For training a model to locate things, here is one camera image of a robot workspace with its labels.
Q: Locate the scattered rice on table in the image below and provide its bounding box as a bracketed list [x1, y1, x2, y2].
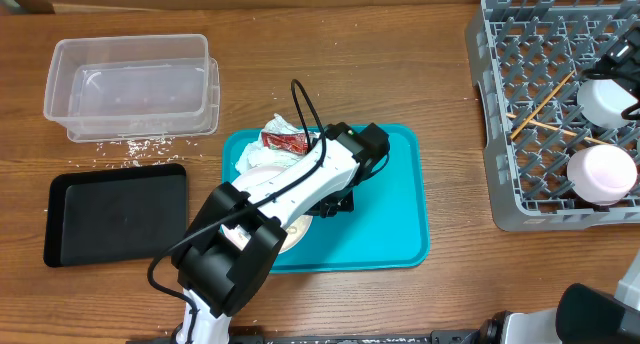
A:
[65, 136, 206, 169]

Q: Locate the clear plastic container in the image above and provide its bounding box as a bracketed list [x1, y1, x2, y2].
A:
[43, 34, 221, 143]

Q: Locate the red snack wrapper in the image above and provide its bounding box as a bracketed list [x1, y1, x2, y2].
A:
[261, 132, 309, 155]

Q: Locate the grey-white bowl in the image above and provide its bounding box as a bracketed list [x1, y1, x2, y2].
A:
[577, 79, 638, 129]

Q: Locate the wooden chopstick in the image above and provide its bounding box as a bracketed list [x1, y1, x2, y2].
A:
[506, 113, 610, 145]
[510, 69, 576, 141]

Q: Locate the teal serving tray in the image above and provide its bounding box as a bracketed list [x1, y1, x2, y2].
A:
[219, 123, 431, 275]

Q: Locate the grey dishwasher rack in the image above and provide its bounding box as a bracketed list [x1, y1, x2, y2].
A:
[465, 0, 639, 231]

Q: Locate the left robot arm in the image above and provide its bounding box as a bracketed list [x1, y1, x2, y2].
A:
[171, 123, 390, 343]

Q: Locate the crumpled white napkin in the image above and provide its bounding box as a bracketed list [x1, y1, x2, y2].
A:
[235, 114, 305, 174]

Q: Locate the small pink bowl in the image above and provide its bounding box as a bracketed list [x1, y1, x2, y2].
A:
[567, 145, 638, 206]

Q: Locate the black plastic tray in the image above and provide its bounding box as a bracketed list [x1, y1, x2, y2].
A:
[43, 164, 188, 268]

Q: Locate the large white plate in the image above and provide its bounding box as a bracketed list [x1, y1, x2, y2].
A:
[221, 165, 313, 254]

